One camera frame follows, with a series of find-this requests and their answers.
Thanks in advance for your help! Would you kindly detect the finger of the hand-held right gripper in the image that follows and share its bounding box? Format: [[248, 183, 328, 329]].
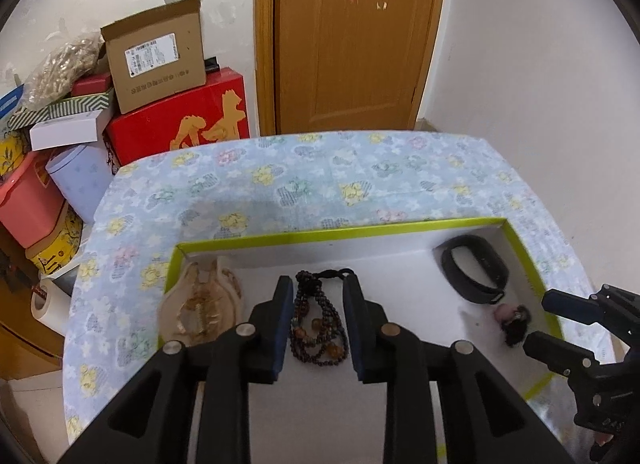
[[541, 284, 640, 345], [522, 331, 603, 379]]

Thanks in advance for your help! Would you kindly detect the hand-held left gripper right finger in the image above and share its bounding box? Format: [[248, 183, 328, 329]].
[[341, 274, 577, 464]]

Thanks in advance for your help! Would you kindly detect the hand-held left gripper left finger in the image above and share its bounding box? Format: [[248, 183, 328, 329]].
[[57, 275, 295, 464]]

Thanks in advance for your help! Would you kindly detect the pink and black hair tie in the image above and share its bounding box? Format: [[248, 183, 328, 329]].
[[492, 303, 533, 349]]

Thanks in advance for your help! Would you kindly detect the dark beaded bracelet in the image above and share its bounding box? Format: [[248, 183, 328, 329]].
[[287, 268, 357, 367]]

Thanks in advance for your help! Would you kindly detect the green cardboard tray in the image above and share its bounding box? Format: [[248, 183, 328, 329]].
[[159, 217, 566, 464]]

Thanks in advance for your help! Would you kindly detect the gold hair claw clip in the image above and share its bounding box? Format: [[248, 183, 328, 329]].
[[157, 257, 246, 346]]

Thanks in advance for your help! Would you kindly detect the person's right hand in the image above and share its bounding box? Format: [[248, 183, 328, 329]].
[[590, 431, 617, 462]]

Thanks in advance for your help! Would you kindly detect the black wristband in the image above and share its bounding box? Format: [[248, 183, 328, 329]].
[[440, 234, 511, 305]]

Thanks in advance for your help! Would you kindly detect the floral tablecloth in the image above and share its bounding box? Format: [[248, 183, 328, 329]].
[[62, 130, 618, 464]]

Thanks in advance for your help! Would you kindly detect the grey plastic container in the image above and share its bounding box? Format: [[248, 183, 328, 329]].
[[50, 254, 82, 297]]

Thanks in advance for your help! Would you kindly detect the white paper roll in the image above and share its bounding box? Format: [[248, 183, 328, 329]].
[[31, 274, 76, 337]]

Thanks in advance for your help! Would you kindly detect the large red gift box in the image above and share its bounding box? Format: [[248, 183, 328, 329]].
[[104, 67, 251, 167]]

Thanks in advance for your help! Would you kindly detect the yellow round box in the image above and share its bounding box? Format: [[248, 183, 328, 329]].
[[25, 204, 83, 276]]

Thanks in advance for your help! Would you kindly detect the pale blue round tin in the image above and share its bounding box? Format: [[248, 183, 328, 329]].
[[45, 144, 113, 225]]

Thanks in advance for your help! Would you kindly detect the wooden cabinet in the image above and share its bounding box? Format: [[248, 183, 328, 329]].
[[0, 229, 66, 382]]

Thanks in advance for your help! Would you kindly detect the pink plastic bin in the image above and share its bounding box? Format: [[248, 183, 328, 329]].
[[0, 149, 66, 250]]

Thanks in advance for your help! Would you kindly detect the wooden door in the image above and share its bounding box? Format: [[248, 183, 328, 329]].
[[254, 0, 448, 136]]

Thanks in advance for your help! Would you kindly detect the brown cardboard box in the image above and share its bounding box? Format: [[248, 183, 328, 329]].
[[100, 0, 207, 115]]

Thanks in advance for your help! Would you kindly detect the white flat box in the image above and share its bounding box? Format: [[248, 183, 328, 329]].
[[29, 107, 115, 151]]

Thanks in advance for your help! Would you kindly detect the green striped box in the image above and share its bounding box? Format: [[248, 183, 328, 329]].
[[7, 87, 116, 131]]

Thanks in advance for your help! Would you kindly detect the small red box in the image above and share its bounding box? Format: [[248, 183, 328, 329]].
[[70, 70, 113, 98]]

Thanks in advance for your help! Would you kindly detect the yellow patterned box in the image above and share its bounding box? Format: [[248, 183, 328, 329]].
[[0, 131, 32, 180]]

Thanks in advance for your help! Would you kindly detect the bag of golden pieces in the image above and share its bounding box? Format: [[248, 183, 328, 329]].
[[22, 34, 108, 105]]

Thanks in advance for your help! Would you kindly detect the blue and white box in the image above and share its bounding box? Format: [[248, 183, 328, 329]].
[[0, 87, 26, 121]]

